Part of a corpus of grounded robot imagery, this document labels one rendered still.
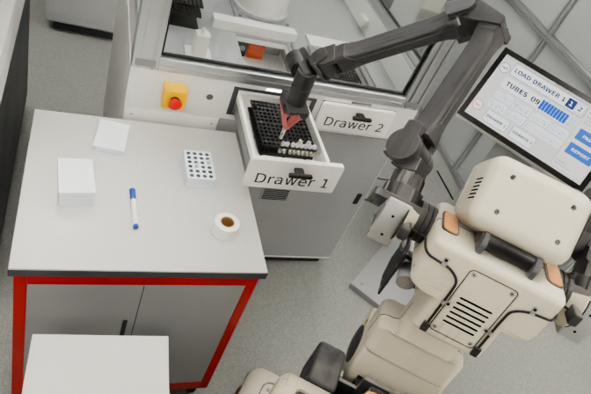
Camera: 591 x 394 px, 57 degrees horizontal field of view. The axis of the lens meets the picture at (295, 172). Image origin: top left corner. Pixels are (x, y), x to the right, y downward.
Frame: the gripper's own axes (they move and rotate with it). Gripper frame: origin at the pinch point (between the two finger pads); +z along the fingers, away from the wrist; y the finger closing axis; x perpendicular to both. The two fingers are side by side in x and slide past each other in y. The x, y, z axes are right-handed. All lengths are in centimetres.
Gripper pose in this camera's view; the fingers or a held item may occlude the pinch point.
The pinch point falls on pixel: (286, 126)
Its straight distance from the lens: 161.3
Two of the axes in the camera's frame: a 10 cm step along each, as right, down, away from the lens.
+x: -9.3, -0.8, -3.6
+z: -3.2, 7.0, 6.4
